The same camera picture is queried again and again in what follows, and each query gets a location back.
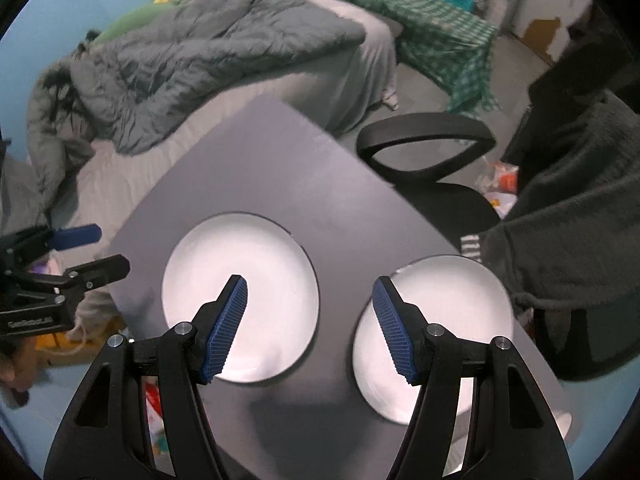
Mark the dark grey fleece hoodie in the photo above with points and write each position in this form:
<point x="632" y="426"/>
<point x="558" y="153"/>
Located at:
<point x="571" y="240"/>

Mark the black mesh office chair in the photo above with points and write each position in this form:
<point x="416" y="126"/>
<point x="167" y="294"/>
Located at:
<point x="415" y="153"/>

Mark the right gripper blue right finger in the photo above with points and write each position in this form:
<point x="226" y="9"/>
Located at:
<point x="429" y="357"/>

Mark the green checkered cloth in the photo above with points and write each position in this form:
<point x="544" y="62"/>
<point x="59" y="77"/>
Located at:
<point x="446" y="44"/>

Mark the bed with white sheet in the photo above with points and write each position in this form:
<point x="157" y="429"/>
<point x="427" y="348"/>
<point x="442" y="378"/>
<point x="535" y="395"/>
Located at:
<point x="333" y="92"/>

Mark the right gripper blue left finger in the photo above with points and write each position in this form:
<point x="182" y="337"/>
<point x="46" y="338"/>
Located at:
<point x="192" y="354"/>

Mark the grey quilted duvet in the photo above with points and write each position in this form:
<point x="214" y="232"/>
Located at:
<point x="137" y="89"/>

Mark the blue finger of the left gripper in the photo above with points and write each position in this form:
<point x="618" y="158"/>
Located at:
<point x="101" y="272"/>
<point x="66" y="239"/>

